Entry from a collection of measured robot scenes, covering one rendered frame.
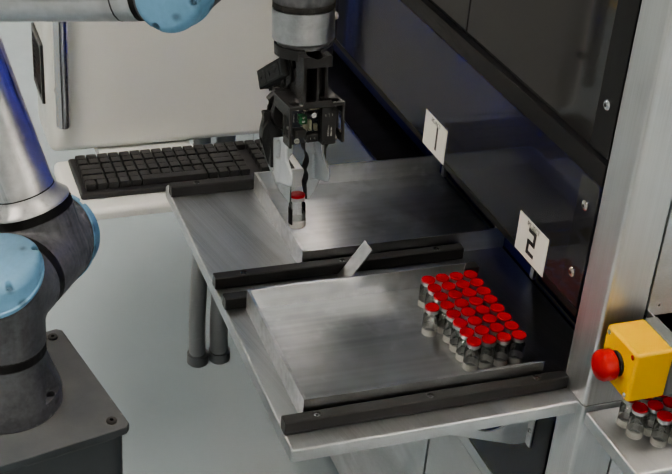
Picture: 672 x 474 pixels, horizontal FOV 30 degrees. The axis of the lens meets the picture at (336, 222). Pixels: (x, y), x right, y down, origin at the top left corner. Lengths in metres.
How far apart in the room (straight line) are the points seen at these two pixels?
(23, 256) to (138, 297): 1.77
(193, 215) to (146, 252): 1.59
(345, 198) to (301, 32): 0.68
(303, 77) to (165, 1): 0.21
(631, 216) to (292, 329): 0.51
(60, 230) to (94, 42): 0.65
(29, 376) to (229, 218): 0.48
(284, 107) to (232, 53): 0.90
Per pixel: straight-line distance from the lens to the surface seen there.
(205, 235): 1.98
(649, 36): 1.48
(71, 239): 1.76
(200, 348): 2.83
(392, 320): 1.81
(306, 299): 1.82
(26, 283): 1.64
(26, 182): 1.73
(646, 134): 1.51
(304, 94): 1.48
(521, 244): 1.79
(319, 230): 2.00
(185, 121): 2.42
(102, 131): 2.39
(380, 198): 2.11
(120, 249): 3.63
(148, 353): 3.21
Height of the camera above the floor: 1.89
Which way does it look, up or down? 30 degrees down
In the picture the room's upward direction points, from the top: 5 degrees clockwise
